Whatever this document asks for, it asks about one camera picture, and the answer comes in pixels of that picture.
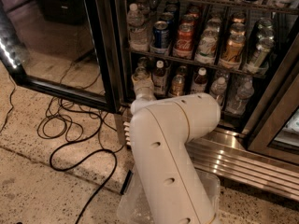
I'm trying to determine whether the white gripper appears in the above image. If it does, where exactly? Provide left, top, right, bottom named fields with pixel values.
left=132, top=77, right=155, bottom=101

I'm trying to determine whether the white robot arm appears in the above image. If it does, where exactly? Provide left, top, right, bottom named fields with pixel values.
left=129, top=78, right=221, bottom=224

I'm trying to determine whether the clear water bottle middle shelf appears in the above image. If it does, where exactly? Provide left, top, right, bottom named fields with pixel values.
left=127, top=3, right=149, bottom=51

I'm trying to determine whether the red coca-cola can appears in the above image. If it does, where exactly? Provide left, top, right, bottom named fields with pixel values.
left=173, top=23, right=193, bottom=59

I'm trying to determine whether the blue pepsi can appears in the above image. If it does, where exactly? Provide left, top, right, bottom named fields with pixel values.
left=151, top=21, right=169, bottom=54

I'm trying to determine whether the white diet soda can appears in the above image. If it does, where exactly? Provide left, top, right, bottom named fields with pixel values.
left=194, top=30, right=218, bottom=64

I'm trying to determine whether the gold soda can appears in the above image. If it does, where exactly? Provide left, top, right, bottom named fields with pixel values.
left=219, top=34, right=246, bottom=70

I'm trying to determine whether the open glass fridge door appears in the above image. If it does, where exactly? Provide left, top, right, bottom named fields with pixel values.
left=0, top=0, right=117, bottom=112

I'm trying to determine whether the stainless steel fridge base grille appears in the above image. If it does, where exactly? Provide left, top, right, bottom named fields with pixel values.
left=113, top=106, right=299, bottom=202

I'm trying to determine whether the green silver soda can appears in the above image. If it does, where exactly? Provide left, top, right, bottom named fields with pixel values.
left=243, top=38, right=275, bottom=74

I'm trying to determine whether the closed right fridge door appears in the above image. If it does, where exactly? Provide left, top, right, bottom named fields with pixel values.
left=248, top=38, right=299, bottom=165

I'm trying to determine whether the brown juice bottle white cap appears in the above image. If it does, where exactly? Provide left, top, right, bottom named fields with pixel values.
left=152, top=61, right=166, bottom=95

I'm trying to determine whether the orange tea bottle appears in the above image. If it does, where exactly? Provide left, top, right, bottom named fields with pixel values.
left=168, top=75, right=185, bottom=97

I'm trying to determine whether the dark drink bottle white cap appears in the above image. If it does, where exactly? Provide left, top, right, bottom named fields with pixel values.
left=190, top=67, right=207, bottom=94

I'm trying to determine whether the small clear water bottle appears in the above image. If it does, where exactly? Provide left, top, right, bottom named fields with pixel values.
left=209, top=77, right=227, bottom=107

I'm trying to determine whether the right clear water bottle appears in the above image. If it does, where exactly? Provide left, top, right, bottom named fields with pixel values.
left=225, top=81, right=254, bottom=115

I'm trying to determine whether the black box behind glass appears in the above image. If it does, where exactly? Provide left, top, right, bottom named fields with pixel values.
left=36, top=0, right=86, bottom=25

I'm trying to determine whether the clear plastic storage bin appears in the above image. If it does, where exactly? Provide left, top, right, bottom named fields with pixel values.
left=117, top=167, right=221, bottom=224

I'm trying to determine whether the thick black floor cable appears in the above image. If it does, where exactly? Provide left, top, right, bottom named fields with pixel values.
left=49, top=109, right=118, bottom=224

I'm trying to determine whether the thin black tangled cable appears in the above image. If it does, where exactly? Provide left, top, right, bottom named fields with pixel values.
left=0, top=59, right=124, bottom=154

